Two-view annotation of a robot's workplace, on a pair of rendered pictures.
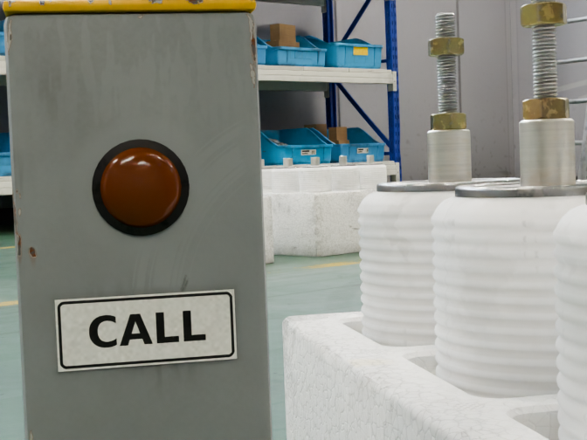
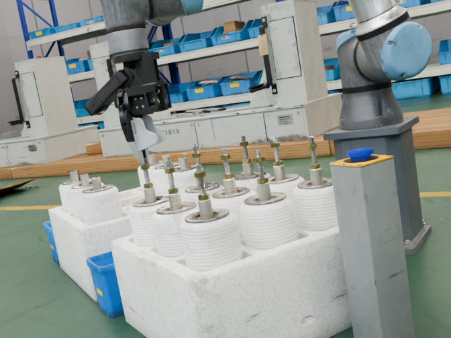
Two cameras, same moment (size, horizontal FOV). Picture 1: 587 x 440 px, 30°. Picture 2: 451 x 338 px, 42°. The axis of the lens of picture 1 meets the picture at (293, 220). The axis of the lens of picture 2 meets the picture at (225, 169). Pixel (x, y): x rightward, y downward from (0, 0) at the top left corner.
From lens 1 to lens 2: 1.19 m
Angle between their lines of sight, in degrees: 107
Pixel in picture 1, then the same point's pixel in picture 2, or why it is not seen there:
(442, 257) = (283, 215)
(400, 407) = (315, 241)
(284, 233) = not seen: outside the picture
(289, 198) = not seen: outside the picture
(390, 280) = (236, 241)
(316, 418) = (247, 288)
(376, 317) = (234, 254)
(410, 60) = not seen: outside the picture
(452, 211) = (284, 204)
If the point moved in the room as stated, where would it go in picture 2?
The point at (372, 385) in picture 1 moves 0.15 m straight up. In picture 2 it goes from (296, 247) to (284, 159)
